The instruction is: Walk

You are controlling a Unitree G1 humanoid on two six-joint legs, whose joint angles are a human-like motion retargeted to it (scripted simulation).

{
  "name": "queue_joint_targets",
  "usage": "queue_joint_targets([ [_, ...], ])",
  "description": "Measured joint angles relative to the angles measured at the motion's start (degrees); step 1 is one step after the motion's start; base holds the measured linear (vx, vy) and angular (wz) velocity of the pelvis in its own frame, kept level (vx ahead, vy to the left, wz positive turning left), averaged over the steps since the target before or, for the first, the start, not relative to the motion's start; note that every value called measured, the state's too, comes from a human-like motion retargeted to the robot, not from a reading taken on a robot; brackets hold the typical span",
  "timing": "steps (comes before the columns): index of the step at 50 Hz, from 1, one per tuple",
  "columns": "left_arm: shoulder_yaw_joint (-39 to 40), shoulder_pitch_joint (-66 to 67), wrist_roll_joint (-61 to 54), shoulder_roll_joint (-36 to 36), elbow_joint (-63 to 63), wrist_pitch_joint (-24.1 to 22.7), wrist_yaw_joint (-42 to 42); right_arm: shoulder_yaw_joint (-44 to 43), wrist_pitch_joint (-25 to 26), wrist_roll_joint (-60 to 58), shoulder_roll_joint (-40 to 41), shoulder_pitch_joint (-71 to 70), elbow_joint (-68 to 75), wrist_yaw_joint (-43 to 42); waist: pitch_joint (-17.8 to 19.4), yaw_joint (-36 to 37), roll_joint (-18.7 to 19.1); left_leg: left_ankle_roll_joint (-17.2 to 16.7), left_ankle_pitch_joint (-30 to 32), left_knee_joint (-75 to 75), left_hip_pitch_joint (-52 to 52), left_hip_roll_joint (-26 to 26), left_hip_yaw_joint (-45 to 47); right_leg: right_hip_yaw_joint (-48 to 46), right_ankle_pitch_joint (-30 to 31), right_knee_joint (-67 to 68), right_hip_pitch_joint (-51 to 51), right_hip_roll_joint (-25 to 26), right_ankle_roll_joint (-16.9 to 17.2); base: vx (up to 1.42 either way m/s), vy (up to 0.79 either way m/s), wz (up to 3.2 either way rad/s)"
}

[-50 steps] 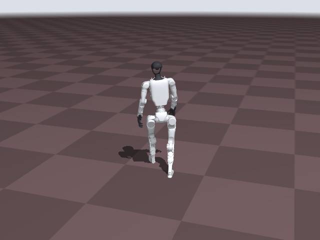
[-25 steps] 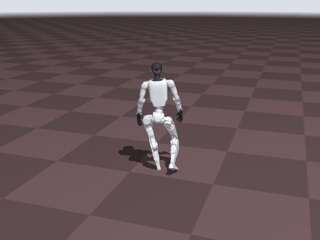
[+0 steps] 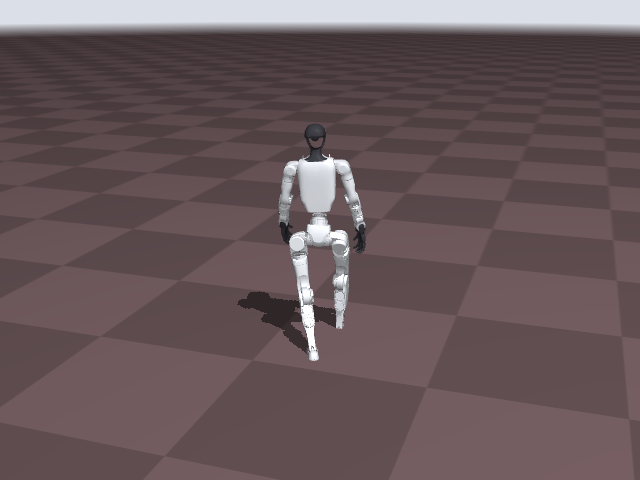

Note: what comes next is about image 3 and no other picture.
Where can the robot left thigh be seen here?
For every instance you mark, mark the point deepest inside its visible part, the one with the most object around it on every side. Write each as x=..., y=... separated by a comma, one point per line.
x=299, y=256

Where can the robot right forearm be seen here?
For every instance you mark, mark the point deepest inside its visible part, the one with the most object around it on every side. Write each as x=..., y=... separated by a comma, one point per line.
x=356, y=213

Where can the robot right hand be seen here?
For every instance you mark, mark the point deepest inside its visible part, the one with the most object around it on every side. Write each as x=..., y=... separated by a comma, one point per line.
x=361, y=239

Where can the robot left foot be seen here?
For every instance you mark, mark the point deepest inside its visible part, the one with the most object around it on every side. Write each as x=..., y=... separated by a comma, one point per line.
x=313, y=355

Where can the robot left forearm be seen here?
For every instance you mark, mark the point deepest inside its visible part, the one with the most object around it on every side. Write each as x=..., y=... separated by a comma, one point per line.
x=283, y=212

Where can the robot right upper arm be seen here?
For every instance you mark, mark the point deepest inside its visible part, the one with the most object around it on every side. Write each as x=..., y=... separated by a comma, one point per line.
x=343, y=168

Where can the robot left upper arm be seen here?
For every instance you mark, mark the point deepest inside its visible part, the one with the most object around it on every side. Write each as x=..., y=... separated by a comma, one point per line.
x=290, y=170

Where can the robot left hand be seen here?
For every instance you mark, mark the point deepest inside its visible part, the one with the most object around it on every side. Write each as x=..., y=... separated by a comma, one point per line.
x=285, y=231

